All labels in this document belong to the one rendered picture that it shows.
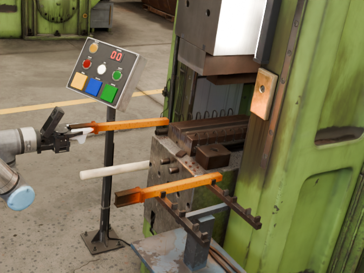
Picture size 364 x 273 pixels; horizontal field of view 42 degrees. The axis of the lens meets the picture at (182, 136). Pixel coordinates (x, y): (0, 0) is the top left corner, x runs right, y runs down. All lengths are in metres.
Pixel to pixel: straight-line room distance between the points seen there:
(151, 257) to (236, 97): 0.96
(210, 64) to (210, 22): 0.17
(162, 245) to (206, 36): 0.79
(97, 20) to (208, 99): 5.23
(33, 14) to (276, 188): 5.33
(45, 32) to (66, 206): 3.95
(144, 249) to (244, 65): 0.81
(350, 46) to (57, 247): 1.94
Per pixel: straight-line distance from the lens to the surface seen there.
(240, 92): 2.34
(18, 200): 1.62
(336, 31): 1.61
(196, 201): 1.91
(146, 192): 1.56
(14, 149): 1.69
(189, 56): 1.90
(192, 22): 1.88
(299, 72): 1.64
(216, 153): 1.89
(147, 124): 1.87
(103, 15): 7.35
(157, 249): 1.76
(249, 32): 1.83
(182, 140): 2.01
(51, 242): 2.92
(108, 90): 2.27
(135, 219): 3.11
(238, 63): 1.91
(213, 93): 2.24
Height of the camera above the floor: 1.84
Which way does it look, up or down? 26 degrees down
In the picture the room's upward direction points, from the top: 8 degrees clockwise
